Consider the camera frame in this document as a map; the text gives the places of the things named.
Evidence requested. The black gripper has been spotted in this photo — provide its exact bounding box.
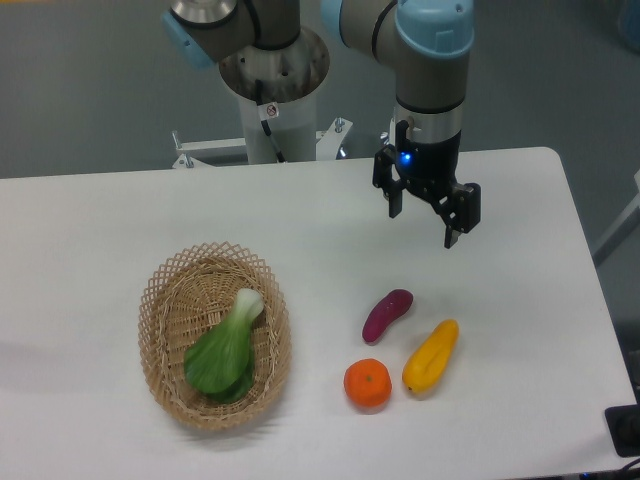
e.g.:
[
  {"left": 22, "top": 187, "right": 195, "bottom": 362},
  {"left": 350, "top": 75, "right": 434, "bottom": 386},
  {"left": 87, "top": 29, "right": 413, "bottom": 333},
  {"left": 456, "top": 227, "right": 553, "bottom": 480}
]
[{"left": 372, "top": 120, "right": 481, "bottom": 249}]

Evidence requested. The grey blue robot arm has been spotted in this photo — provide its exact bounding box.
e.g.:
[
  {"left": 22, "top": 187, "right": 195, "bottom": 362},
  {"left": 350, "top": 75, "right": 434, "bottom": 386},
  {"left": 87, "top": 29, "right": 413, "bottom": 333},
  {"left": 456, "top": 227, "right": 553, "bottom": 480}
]
[{"left": 161, "top": 1, "right": 481, "bottom": 246}]

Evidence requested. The oval wicker basket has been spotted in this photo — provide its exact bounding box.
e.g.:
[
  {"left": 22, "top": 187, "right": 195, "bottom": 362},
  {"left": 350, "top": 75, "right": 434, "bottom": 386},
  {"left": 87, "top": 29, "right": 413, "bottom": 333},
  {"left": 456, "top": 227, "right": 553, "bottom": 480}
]
[{"left": 138, "top": 242, "right": 292, "bottom": 431}]

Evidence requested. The purple sweet potato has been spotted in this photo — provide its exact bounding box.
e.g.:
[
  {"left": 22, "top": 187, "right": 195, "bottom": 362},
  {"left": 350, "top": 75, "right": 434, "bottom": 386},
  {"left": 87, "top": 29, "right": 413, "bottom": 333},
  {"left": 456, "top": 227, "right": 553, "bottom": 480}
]
[{"left": 362, "top": 289, "right": 414, "bottom": 343}]

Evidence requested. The yellow orange papaya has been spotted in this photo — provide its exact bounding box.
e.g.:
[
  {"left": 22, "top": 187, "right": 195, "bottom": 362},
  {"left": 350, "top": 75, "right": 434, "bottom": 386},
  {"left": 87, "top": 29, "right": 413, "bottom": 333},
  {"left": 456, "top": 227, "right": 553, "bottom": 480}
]
[{"left": 402, "top": 319, "right": 459, "bottom": 394}]

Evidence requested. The orange tangerine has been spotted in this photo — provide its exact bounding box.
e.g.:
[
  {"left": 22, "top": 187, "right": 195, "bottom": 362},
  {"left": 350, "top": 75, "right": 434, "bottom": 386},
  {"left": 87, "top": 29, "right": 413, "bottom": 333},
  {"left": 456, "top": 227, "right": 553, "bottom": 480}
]
[{"left": 343, "top": 358, "right": 392, "bottom": 408}]

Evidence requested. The green bok choy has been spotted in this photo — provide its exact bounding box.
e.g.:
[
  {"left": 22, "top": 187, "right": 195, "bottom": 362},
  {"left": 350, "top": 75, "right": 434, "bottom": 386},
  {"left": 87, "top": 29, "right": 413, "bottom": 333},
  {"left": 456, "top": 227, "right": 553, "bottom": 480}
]
[{"left": 183, "top": 288, "right": 264, "bottom": 404}]

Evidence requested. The black device at table edge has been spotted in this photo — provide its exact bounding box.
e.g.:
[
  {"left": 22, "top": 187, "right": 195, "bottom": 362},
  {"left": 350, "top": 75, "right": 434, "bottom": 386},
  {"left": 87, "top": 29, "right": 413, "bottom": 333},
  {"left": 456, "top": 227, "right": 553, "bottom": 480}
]
[{"left": 604, "top": 404, "right": 639, "bottom": 458}]

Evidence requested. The black cable on pedestal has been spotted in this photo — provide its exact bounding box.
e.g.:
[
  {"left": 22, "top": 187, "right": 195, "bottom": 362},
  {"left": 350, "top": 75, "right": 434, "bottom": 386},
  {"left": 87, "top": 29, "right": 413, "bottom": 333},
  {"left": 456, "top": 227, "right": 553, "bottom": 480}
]
[{"left": 254, "top": 78, "right": 287, "bottom": 164}]

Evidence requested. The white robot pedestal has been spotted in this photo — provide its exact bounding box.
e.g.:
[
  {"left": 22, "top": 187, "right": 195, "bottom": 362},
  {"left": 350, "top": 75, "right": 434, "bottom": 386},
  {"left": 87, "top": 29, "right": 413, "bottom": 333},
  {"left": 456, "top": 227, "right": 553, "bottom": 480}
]
[{"left": 171, "top": 27, "right": 361, "bottom": 169}]

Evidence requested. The white frame at right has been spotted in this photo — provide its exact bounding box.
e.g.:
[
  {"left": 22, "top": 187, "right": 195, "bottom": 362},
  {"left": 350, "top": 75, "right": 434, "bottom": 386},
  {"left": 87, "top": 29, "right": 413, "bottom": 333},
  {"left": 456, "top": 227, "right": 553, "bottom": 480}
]
[{"left": 592, "top": 172, "right": 639, "bottom": 267}]

